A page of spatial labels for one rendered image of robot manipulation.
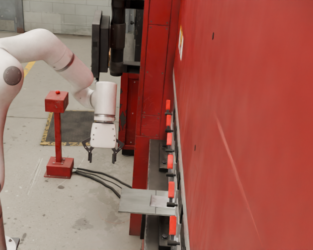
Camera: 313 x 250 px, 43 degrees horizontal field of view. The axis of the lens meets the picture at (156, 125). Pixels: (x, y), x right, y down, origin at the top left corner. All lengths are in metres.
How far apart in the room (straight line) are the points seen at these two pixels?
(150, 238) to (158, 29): 1.23
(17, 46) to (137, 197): 0.95
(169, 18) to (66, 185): 1.95
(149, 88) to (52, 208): 1.46
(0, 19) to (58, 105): 5.55
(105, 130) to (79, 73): 0.27
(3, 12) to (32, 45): 7.48
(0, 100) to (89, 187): 2.48
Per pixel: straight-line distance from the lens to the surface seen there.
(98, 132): 1.58
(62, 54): 1.39
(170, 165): 1.67
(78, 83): 1.47
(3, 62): 1.27
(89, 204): 3.52
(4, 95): 1.31
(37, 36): 1.36
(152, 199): 1.94
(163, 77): 2.53
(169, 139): 1.85
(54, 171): 3.83
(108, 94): 1.57
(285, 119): 0.44
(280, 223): 0.44
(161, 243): 1.86
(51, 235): 3.25
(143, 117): 2.64
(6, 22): 8.85
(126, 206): 1.89
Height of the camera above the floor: 2.17
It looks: 26 degrees down
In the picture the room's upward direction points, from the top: 5 degrees clockwise
